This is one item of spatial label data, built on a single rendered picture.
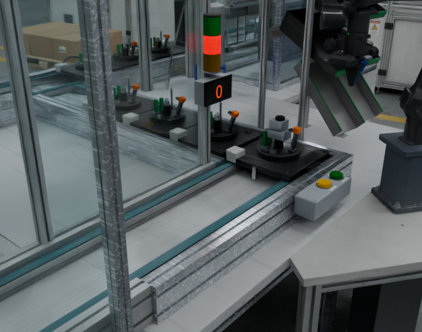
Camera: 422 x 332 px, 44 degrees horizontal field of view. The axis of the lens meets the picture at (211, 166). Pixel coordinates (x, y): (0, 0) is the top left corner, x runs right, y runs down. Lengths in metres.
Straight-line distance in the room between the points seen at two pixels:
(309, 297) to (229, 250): 0.25
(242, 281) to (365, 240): 0.39
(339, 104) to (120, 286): 1.17
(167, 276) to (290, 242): 0.43
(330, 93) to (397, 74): 3.82
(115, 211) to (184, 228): 0.51
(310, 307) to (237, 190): 0.40
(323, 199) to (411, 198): 0.30
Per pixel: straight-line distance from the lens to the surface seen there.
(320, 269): 1.36
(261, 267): 1.34
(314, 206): 1.44
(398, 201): 1.65
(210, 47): 1.48
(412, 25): 5.59
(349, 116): 1.90
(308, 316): 1.43
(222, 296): 1.24
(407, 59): 5.65
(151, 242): 1.33
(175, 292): 1.17
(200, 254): 1.20
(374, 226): 1.57
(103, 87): 0.81
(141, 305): 1.13
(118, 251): 0.94
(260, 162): 1.62
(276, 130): 1.64
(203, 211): 1.45
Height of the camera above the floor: 1.65
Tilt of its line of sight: 25 degrees down
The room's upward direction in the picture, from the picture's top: straight up
